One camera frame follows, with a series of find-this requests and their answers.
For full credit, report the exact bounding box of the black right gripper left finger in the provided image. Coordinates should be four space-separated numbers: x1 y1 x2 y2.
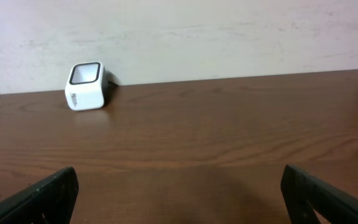
0 167 79 224

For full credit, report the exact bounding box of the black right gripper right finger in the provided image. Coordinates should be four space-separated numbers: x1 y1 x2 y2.
280 164 358 224

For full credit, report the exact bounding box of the white barcode scanner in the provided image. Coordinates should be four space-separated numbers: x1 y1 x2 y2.
65 61 108 111

